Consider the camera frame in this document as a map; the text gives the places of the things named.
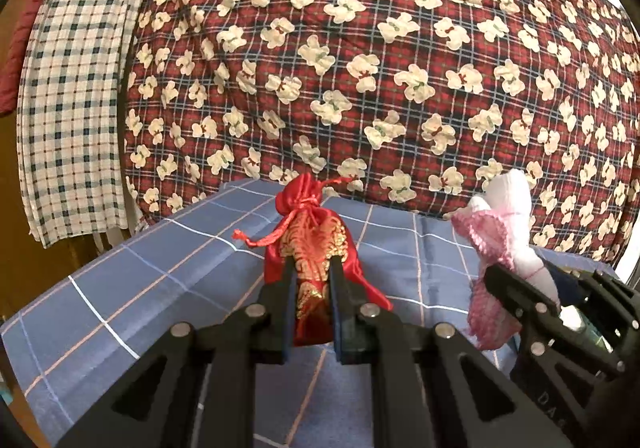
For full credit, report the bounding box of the pink white knitted sock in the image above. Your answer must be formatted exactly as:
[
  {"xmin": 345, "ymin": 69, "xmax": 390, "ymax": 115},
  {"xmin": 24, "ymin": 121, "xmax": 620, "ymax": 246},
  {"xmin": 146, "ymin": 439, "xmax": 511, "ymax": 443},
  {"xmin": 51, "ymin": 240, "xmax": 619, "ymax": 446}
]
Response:
[{"xmin": 450, "ymin": 168, "xmax": 560, "ymax": 350}]

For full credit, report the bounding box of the red gold drawstring pouch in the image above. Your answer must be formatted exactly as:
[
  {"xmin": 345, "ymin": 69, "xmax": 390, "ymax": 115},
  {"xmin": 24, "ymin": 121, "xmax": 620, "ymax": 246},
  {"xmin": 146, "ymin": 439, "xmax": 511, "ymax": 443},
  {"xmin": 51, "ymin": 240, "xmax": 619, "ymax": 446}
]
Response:
[{"xmin": 232, "ymin": 173, "xmax": 393, "ymax": 346}]

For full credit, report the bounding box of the blue plaid tablecloth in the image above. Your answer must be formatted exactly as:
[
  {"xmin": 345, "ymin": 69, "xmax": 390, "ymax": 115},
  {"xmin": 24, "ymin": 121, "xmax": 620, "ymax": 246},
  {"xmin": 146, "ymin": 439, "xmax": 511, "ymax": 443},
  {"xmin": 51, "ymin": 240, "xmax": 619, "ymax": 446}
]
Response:
[{"xmin": 1, "ymin": 180, "xmax": 478, "ymax": 447}]

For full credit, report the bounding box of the red plaid bear blanket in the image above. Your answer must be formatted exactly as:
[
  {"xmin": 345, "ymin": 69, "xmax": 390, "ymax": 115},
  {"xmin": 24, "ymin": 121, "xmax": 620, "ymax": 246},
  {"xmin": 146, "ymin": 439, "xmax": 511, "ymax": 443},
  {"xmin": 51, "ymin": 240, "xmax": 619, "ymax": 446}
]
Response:
[{"xmin": 124, "ymin": 0, "xmax": 639, "ymax": 264}]

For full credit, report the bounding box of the cream green checked cloth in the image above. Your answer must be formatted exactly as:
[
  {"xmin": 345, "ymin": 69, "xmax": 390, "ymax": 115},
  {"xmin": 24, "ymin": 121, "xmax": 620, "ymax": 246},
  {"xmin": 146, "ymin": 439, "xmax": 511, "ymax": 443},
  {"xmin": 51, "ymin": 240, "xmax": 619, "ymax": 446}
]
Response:
[{"xmin": 16, "ymin": 0, "xmax": 142, "ymax": 248}]

